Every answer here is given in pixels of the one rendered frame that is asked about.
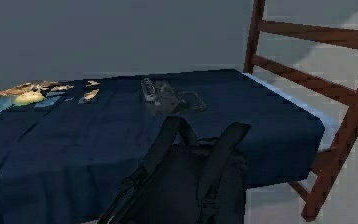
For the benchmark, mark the black backpack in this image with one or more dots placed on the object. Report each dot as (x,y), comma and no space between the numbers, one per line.
(183,180)

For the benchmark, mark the dark blue bed blanket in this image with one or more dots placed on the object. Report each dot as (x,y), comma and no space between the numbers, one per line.
(70,150)

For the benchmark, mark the grey transparent angular object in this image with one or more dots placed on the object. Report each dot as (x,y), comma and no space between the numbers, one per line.
(163,96)

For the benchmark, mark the brown wooden bed frame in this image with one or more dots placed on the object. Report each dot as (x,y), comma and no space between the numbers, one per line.
(343,136)

